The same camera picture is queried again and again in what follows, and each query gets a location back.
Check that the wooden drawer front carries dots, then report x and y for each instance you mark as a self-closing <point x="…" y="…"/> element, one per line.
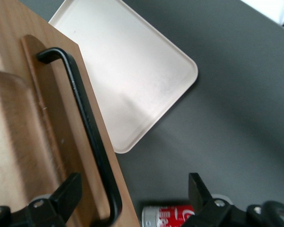
<point x="4" y="123"/>
<point x="59" y="99"/>

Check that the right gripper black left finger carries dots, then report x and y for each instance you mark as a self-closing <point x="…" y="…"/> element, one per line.
<point x="66" y="196"/>

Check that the red cola bottle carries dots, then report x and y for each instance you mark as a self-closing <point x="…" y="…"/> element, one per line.
<point x="165" y="216"/>

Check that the beige plastic tray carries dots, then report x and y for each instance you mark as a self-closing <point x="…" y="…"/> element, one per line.
<point x="123" y="71"/>

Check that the wooden two-drawer cabinet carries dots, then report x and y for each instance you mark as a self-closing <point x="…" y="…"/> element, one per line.
<point x="26" y="142"/>

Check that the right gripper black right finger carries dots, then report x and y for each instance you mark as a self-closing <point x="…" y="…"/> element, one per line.
<point x="200" y="196"/>

